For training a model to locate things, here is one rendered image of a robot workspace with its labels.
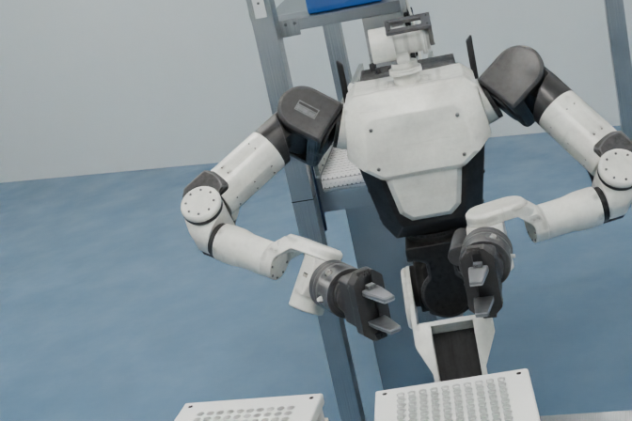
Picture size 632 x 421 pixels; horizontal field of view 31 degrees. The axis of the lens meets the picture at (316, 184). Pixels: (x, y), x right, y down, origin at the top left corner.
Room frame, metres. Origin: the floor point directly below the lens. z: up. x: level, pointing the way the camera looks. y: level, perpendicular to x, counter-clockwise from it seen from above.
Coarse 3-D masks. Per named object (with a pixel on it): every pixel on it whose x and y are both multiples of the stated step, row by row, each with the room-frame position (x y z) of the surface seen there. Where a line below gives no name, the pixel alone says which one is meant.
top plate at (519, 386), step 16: (432, 384) 1.63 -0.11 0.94; (448, 384) 1.62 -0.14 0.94; (496, 384) 1.59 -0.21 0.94; (512, 384) 1.58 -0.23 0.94; (528, 384) 1.57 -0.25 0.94; (384, 400) 1.62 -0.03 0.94; (464, 400) 1.56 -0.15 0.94; (512, 400) 1.53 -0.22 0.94; (528, 400) 1.52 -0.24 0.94; (384, 416) 1.56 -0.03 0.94; (528, 416) 1.47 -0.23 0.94
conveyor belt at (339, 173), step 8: (336, 152) 3.21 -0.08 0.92; (344, 152) 3.19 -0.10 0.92; (328, 160) 3.15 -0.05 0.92; (336, 160) 3.13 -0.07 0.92; (344, 160) 3.11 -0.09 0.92; (328, 168) 3.06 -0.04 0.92; (336, 168) 3.04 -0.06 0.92; (344, 168) 3.03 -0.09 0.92; (352, 168) 3.01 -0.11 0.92; (328, 176) 3.00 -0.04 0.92; (336, 176) 2.99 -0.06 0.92; (344, 176) 2.98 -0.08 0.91; (352, 176) 2.98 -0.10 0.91; (360, 176) 2.97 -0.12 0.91; (328, 184) 2.99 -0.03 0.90; (336, 184) 2.98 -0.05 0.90; (344, 184) 2.98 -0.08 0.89; (352, 184) 2.98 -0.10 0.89; (360, 184) 2.97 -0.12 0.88
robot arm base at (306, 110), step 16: (288, 96) 2.17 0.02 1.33; (304, 96) 2.17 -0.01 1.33; (320, 96) 2.16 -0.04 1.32; (288, 112) 2.15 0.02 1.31; (304, 112) 2.15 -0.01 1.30; (320, 112) 2.14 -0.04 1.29; (336, 112) 2.15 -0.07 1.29; (288, 128) 2.14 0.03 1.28; (304, 128) 2.13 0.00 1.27; (320, 128) 2.12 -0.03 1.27; (320, 144) 2.12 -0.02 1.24; (304, 160) 2.22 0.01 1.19; (320, 160) 2.20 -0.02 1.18
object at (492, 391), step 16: (416, 400) 1.58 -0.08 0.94; (432, 400) 1.57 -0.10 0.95; (448, 400) 1.56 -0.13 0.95; (480, 400) 1.53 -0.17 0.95; (496, 400) 1.52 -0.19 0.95; (416, 416) 1.53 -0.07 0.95; (432, 416) 1.51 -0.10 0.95; (448, 416) 1.52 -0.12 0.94; (464, 416) 1.50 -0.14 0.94; (480, 416) 1.48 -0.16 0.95; (496, 416) 1.48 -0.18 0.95
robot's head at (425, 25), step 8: (408, 16) 2.13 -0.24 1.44; (416, 16) 2.13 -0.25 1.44; (424, 16) 2.12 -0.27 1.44; (392, 24) 2.14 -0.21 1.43; (416, 24) 2.11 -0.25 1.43; (424, 24) 2.11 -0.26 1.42; (392, 32) 2.11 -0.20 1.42; (400, 32) 2.11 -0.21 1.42; (424, 32) 2.12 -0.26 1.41; (432, 32) 2.11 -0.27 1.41; (424, 40) 2.11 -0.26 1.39; (432, 40) 2.13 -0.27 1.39
